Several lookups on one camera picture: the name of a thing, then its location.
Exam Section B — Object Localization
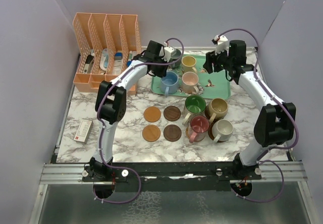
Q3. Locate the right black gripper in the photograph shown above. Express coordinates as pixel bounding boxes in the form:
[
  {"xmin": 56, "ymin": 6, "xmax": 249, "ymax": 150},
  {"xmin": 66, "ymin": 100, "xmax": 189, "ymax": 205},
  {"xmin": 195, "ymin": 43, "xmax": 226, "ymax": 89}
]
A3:
[{"xmin": 203, "ymin": 45, "xmax": 234, "ymax": 74}]

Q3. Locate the green floral tray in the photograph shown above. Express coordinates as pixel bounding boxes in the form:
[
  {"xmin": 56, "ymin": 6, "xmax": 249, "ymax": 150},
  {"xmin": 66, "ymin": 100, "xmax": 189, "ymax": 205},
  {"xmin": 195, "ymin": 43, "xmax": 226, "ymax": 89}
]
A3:
[{"xmin": 151, "ymin": 54, "xmax": 231, "ymax": 99}]

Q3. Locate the blue mug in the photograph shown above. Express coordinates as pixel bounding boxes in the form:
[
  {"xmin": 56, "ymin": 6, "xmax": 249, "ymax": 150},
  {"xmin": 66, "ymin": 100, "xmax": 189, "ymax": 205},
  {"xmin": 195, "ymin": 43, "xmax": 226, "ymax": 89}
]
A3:
[{"xmin": 160, "ymin": 71, "xmax": 179, "ymax": 97}]

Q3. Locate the peach plastic file organizer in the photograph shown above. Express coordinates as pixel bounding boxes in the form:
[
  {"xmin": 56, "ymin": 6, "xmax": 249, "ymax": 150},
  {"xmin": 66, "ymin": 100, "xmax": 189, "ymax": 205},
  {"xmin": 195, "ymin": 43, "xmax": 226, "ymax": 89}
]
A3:
[{"xmin": 73, "ymin": 13, "xmax": 142, "ymax": 93}]

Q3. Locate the light pink mug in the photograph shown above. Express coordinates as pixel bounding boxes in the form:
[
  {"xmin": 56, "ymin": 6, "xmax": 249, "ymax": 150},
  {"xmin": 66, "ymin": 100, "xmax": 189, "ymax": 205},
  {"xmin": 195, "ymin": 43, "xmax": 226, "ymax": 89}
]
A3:
[{"xmin": 182, "ymin": 72, "xmax": 199, "ymax": 94}]

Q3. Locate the tan beige mug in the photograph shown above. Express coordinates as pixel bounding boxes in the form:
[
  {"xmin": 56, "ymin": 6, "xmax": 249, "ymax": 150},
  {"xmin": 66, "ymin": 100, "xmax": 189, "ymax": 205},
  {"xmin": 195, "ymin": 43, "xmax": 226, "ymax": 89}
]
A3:
[{"xmin": 207, "ymin": 98, "xmax": 228, "ymax": 122}]

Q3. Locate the green mug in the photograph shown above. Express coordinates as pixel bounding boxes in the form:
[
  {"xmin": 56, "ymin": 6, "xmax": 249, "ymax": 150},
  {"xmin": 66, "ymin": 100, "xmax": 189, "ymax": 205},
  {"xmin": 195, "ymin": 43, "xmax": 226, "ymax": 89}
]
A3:
[{"xmin": 182, "ymin": 95, "xmax": 206, "ymax": 126}]

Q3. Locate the light wood coaster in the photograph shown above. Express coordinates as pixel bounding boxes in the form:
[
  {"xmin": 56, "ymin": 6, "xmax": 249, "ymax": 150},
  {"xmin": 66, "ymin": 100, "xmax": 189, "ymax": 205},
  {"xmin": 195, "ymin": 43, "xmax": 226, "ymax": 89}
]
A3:
[
  {"xmin": 143, "ymin": 106, "xmax": 161, "ymax": 123},
  {"xmin": 142, "ymin": 125, "xmax": 160, "ymax": 142}
]

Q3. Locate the dark walnut coaster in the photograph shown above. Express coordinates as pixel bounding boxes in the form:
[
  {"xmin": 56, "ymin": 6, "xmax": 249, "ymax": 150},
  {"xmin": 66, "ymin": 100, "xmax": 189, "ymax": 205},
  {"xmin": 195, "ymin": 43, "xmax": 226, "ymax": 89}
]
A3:
[
  {"xmin": 163, "ymin": 125, "xmax": 182, "ymax": 142},
  {"xmin": 164, "ymin": 105, "xmax": 181, "ymax": 122}
]

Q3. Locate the white speckled mug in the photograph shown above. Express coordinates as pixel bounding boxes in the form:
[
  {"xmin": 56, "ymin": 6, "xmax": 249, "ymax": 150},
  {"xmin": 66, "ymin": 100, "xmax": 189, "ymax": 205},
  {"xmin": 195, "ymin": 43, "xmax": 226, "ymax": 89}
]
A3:
[{"xmin": 211, "ymin": 119, "xmax": 234, "ymax": 142}]

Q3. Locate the red floral mug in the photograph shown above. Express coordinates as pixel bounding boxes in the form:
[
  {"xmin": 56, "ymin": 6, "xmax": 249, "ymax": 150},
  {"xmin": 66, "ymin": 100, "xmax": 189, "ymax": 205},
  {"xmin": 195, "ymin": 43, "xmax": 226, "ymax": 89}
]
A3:
[{"xmin": 188, "ymin": 116, "xmax": 209, "ymax": 143}]

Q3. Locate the woven rattan coaster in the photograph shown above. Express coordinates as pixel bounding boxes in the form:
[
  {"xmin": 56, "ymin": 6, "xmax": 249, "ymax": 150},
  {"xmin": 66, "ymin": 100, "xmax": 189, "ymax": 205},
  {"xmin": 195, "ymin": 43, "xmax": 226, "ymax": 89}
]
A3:
[{"xmin": 185, "ymin": 126, "xmax": 190, "ymax": 139}]

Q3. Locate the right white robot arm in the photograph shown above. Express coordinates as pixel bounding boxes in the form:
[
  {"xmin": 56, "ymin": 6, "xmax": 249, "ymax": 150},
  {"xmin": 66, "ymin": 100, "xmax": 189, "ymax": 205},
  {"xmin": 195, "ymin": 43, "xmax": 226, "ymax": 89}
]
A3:
[{"xmin": 203, "ymin": 36, "xmax": 296, "ymax": 179}]

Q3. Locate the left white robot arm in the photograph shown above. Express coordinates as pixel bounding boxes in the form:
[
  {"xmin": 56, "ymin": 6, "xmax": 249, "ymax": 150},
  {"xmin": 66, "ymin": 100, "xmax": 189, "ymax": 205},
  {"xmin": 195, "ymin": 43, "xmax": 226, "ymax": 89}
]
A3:
[{"xmin": 89, "ymin": 40, "xmax": 170, "ymax": 181}]

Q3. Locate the dark grey mug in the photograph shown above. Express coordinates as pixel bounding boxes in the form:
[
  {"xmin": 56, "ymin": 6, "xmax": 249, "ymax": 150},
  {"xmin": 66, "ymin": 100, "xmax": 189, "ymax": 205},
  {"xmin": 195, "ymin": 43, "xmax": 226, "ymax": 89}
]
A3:
[{"xmin": 170, "ymin": 48, "xmax": 182, "ymax": 69}]

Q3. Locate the blue eraser box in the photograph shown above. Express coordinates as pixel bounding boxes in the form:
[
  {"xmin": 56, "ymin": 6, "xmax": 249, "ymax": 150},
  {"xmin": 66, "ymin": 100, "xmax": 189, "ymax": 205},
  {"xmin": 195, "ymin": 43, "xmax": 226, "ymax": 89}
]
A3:
[{"xmin": 114, "ymin": 51, "xmax": 123, "ymax": 61}]

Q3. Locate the yellow mug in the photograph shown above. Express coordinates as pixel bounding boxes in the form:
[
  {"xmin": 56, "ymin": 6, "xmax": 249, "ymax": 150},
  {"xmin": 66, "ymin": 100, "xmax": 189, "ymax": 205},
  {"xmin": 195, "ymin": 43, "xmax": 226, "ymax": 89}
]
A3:
[{"xmin": 181, "ymin": 55, "xmax": 197, "ymax": 74}]

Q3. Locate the white blue pack in organizer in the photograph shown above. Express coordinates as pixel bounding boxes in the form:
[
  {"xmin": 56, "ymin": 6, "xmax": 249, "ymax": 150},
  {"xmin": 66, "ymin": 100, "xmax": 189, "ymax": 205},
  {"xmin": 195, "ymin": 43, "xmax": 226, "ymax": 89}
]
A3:
[{"xmin": 99, "ymin": 48, "xmax": 109, "ymax": 71}]

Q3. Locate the black white tool in organizer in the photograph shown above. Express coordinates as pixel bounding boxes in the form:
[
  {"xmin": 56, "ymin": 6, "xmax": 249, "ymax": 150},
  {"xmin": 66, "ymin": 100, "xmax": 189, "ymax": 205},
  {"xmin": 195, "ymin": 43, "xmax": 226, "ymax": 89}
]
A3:
[{"xmin": 83, "ymin": 49, "xmax": 95, "ymax": 74}]

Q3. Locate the small white card box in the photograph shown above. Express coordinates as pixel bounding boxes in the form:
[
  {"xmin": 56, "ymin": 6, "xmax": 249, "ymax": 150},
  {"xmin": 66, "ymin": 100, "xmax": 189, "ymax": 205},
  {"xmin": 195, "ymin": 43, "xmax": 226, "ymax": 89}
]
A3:
[{"xmin": 74, "ymin": 120, "xmax": 93, "ymax": 143}]

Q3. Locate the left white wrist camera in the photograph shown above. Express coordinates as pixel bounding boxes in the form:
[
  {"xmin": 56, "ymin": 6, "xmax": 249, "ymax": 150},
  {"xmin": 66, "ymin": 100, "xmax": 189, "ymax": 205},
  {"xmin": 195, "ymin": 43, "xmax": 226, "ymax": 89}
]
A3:
[{"xmin": 163, "ymin": 46, "xmax": 176, "ymax": 62}]

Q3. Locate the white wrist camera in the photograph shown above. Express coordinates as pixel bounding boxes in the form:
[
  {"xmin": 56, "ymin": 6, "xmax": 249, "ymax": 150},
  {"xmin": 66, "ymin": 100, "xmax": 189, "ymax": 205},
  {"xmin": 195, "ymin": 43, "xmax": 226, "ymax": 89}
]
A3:
[
  {"xmin": 163, "ymin": 46, "xmax": 176, "ymax": 62},
  {"xmin": 212, "ymin": 35, "xmax": 229, "ymax": 55}
]

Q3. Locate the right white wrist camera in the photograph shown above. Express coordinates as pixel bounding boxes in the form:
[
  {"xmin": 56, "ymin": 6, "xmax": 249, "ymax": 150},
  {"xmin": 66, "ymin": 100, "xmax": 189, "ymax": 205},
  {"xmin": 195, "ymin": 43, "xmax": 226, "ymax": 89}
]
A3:
[{"xmin": 212, "ymin": 35, "xmax": 229, "ymax": 55}]

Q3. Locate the aluminium frame rail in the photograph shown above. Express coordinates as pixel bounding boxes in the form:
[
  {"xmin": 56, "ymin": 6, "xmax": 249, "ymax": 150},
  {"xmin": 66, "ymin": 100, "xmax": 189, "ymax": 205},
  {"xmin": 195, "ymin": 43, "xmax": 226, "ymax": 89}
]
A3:
[{"xmin": 39, "ymin": 161, "xmax": 308, "ymax": 185}]

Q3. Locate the black mounting rail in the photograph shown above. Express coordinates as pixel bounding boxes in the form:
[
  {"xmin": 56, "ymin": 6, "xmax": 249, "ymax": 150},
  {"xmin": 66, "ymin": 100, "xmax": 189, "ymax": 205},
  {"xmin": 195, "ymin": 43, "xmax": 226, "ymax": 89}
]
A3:
[{"xmin": 82, "ymin": 161, "xmax": 261, "ymax": 192}]

